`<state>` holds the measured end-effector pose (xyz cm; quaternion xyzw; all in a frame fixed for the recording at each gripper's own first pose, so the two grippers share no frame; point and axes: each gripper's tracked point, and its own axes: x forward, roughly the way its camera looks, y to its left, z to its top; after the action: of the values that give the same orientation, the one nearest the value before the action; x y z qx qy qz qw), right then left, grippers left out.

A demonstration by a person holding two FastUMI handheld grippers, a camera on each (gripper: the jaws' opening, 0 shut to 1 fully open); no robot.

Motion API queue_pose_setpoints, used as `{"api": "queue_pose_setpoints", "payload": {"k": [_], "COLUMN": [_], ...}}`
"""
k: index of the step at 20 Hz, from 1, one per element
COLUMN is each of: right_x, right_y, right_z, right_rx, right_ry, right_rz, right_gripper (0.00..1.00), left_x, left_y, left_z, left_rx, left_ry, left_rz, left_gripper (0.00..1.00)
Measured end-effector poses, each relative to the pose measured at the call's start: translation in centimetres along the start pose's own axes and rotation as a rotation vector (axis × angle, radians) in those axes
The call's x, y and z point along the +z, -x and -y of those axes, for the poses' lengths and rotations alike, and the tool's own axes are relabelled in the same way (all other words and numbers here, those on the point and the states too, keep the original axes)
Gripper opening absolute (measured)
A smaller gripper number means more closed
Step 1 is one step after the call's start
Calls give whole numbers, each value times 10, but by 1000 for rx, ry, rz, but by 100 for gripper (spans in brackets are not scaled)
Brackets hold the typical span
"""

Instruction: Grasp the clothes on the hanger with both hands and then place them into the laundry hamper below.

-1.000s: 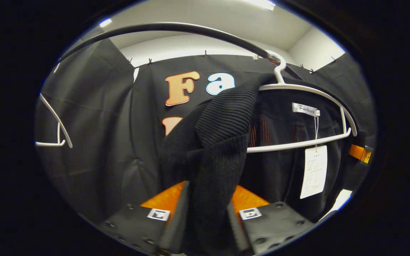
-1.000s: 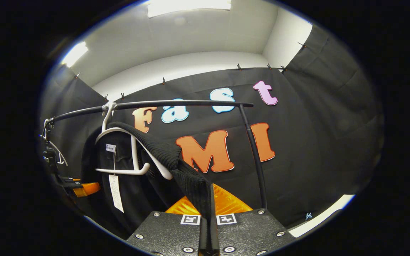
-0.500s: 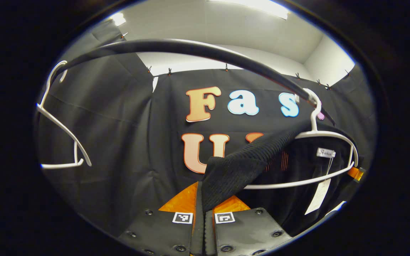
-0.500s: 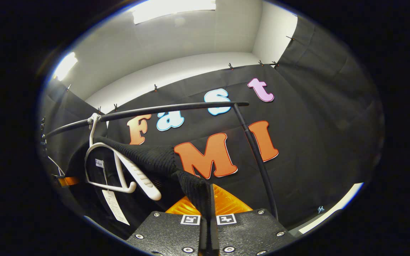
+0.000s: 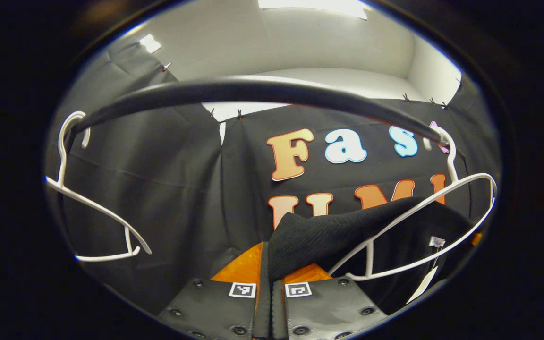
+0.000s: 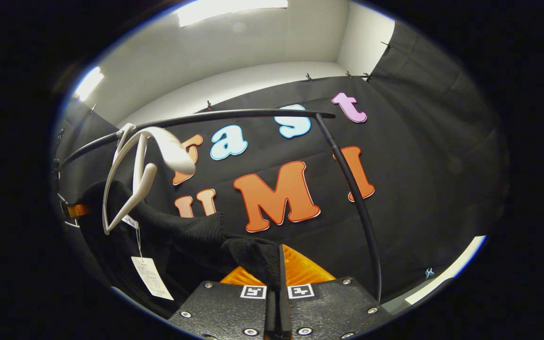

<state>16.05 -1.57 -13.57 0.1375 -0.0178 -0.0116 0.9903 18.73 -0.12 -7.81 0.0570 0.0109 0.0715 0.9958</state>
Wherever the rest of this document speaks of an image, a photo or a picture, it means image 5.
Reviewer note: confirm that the black clothes rack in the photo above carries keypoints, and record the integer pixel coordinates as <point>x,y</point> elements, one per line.
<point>253,89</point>

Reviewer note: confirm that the white paper garment tag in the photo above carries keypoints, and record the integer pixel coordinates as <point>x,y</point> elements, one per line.
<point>422,285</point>

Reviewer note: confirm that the small ceiling light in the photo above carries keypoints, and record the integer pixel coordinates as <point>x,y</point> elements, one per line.
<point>150,43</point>

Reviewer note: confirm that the large ceiling light panel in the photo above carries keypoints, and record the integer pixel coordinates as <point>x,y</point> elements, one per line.
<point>314,4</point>

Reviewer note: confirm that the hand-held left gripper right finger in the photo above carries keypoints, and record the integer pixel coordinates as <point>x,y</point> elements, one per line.
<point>277,316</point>

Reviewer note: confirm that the white clothes hanger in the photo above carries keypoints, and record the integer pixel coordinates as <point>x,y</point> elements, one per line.
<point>452,166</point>
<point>62,156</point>

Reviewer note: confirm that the black knit sweater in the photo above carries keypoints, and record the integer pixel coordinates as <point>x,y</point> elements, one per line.
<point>324,236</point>

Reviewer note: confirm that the black backdrop cloth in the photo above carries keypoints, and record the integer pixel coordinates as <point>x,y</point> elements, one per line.
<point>168,165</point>

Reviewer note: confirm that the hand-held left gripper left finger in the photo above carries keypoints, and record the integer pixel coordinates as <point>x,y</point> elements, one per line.
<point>263,311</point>

